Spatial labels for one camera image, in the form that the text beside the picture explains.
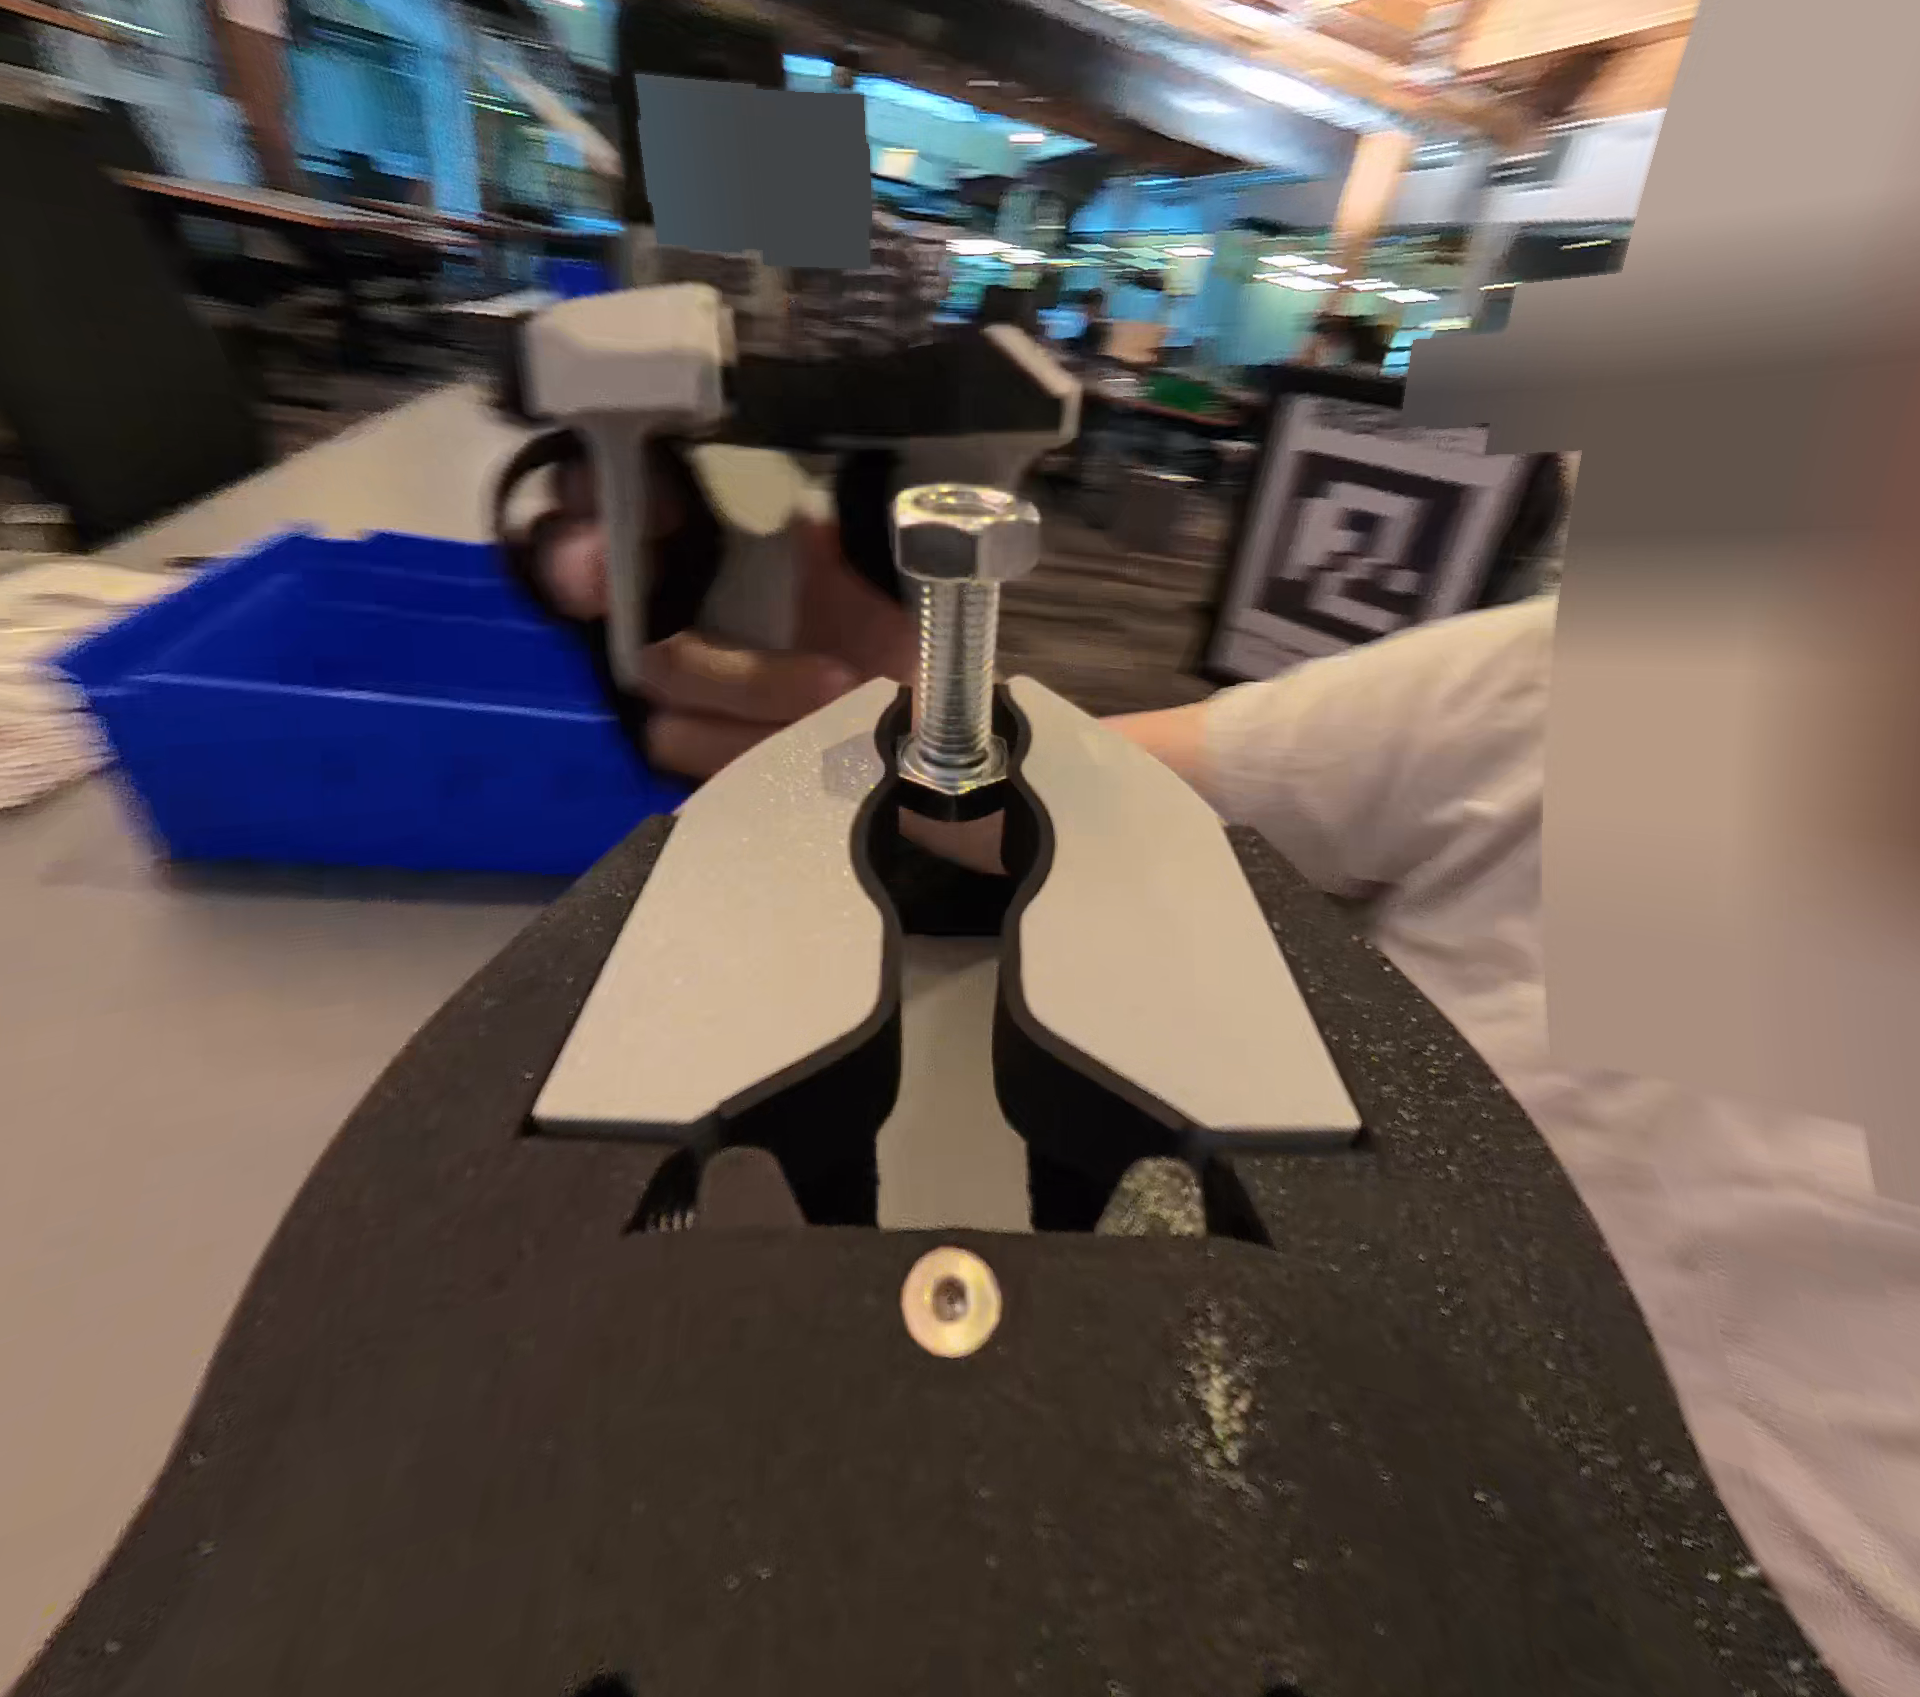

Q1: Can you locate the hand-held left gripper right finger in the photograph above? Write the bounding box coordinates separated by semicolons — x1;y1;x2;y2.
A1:
999;675;1366;1149

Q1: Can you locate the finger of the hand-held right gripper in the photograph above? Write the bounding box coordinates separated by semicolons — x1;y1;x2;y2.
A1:
514;281;739;693
977;320;1084;487

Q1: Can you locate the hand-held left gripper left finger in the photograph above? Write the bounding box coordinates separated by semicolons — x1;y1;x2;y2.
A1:
526;678;906;1145

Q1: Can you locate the large silver hex bolt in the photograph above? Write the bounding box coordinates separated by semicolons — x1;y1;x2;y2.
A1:
892;482;1043;761

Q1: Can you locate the blue plastic bin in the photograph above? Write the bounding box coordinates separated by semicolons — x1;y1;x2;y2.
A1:
60;532;689;865

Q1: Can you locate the person's right hand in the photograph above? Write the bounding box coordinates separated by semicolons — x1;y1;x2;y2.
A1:
526;515;903;783

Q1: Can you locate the RIGHT marker sign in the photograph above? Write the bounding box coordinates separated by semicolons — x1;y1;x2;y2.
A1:
1206;392;1533;681

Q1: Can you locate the printed paper sheet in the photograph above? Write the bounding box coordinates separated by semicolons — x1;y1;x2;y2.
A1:
0;563;187;815

